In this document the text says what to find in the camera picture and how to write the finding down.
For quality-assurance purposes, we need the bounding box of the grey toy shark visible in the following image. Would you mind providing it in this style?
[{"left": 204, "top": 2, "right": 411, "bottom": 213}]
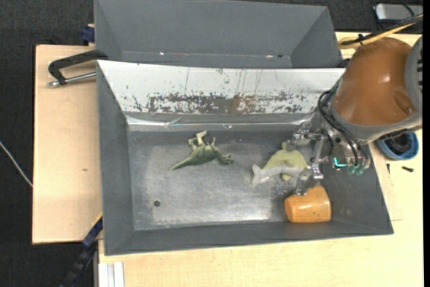
[{"left": 251, "top": 163, "right": 308, "bottom": 187}]

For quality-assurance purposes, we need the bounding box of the yellow-green soft toy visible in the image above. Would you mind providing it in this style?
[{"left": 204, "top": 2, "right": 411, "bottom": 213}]
[{"left": 261, "top": 140, "right": 308, "bottom": 181}]

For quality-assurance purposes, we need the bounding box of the pale cardboard board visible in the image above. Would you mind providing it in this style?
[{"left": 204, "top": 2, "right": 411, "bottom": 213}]
[{"left": 32, "top": 43, "right": 103, "bottom": 245}]

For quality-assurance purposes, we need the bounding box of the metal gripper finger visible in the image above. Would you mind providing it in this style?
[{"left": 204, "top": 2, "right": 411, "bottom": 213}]
[
  {"left": 294, "top": 165, "right": 325, "bottom": 197},
  {"left": 287, "top": 122, "right": 320, "bottom": 149}
]

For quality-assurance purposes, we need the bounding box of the blue tape roll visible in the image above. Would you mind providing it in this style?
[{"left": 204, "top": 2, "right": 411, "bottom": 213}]
[{"left": 375, "top": 130, "right": 421, "bottom": 159}]

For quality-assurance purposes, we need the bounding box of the grey metal bin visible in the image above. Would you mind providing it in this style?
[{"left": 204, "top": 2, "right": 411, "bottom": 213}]
[{"left": 93, "top": 0, "right": 394, "bottom": 256}]

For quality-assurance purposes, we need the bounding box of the green toy dinosaur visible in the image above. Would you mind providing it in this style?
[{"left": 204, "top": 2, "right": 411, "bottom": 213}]
[{"left": 170, "top": 130, "right": 235, "bottom": 171}]

